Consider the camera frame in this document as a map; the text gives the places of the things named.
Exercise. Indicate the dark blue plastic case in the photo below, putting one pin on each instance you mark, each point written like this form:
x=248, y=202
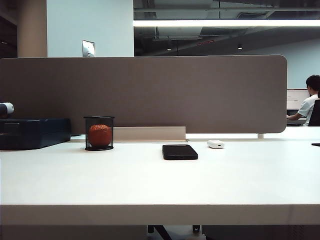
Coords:
x=32, y=132

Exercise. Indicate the grey desk partition screen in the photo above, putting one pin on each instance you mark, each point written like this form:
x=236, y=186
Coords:
x=150, y=92

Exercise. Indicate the black smartphone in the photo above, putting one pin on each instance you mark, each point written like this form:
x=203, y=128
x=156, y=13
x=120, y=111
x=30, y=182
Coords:
x=178, y=152

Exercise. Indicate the orange ball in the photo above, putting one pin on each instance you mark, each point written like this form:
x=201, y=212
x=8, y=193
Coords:
x=100, y=135

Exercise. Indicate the black mesh pen holder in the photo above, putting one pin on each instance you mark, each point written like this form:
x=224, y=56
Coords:
x=87, y=135

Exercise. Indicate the black ceiling spotlight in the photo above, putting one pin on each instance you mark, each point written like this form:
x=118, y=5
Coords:
x=240, y=46

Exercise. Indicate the black under-desk strut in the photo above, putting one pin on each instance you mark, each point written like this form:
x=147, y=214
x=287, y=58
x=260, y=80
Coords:
x=160, y=232

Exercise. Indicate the black under-desk clamp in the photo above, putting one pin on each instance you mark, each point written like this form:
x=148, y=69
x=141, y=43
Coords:
x=196, y=228

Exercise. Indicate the white ceiling strip light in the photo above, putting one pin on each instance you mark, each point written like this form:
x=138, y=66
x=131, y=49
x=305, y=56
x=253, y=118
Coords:
x=225, y=23

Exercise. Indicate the computer monitor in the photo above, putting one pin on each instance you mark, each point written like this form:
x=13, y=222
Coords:
x=296, y=98

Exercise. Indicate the person in white shirt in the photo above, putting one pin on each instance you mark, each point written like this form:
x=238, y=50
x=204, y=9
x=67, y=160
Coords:
x=308, y=106

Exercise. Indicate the white and blue cylinder device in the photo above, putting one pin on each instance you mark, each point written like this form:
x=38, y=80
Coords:
x=7, y=108

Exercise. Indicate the black office chair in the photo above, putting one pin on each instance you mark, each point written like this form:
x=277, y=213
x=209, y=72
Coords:
x=315, y=115

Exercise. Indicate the flat black object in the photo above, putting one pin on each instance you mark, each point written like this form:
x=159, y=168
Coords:
x=316, y=144

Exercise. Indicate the metal wall plate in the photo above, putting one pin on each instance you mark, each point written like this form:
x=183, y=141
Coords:
x=88, y=48

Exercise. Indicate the white partition bracket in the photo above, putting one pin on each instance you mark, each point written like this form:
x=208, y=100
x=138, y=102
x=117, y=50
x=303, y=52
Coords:
x=260, y=136

